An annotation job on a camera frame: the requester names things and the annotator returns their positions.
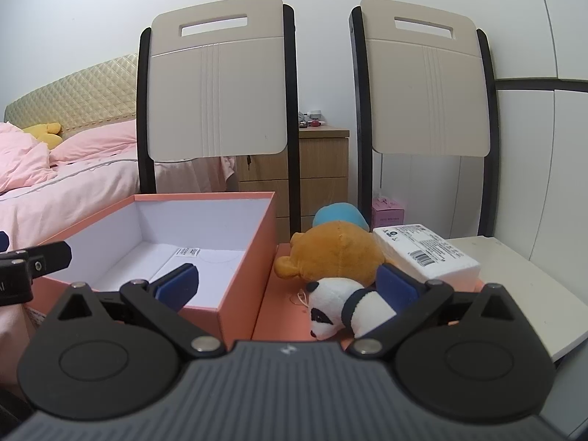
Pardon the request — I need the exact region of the pink tissue box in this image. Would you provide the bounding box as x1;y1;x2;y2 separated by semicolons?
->
371;192;406;229

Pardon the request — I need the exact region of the yellow plush toy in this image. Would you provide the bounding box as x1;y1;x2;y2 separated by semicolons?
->
22;122;64;150

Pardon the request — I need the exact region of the beige quilted headboard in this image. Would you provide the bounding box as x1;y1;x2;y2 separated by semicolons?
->
4;54;139;141

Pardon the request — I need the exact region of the panda plush toy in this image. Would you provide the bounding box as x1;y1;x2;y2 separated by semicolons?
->
305;277;398;342

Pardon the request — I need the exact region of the white wardrobe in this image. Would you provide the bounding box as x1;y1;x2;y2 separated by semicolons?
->
370;0;588;258

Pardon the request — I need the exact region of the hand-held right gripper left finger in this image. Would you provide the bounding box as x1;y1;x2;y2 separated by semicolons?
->
45;263;227;358

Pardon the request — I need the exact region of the blue plush toy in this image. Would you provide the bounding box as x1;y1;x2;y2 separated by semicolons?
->
313;203;371;233

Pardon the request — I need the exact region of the pink quilt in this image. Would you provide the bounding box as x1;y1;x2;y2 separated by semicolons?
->
0;122;59;194

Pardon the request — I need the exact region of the white desktop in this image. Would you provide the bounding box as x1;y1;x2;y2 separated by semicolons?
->
448;235;588;363

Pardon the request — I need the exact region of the orange box lid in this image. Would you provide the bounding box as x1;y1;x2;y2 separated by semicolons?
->
252;243;486;343

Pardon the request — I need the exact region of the orange cardboard box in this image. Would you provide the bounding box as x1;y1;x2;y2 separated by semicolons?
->
28;191;278;342

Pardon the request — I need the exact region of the wooden nightstand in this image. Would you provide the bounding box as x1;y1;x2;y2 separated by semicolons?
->
236;128;351;245

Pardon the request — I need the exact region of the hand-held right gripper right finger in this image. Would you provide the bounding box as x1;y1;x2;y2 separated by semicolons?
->
344;264;536;358

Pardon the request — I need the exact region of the pink bed sheet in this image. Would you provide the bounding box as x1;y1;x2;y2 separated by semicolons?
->
0;156;236;389

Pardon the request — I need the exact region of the beige folding chair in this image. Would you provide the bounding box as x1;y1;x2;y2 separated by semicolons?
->
348;0;501;240
136;0;302;245

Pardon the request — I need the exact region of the pink pillow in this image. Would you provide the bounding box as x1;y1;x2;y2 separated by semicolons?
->
48;122;139;165

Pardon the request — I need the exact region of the brown teddy bear plush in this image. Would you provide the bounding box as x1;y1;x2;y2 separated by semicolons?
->
274;220;392;288

